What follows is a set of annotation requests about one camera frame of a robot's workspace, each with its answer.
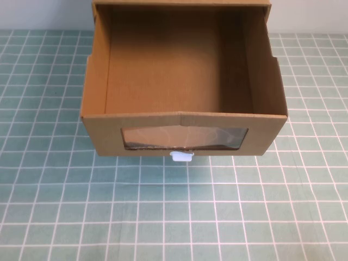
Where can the cardboard drawer with window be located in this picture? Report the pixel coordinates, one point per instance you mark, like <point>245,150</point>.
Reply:
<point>174,81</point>

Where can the brown cardboard shoe box shell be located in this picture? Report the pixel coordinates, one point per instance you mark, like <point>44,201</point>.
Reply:
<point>163,1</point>

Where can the green white grid tablecloth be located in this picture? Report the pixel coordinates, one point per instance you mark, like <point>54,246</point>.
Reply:
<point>174,212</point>

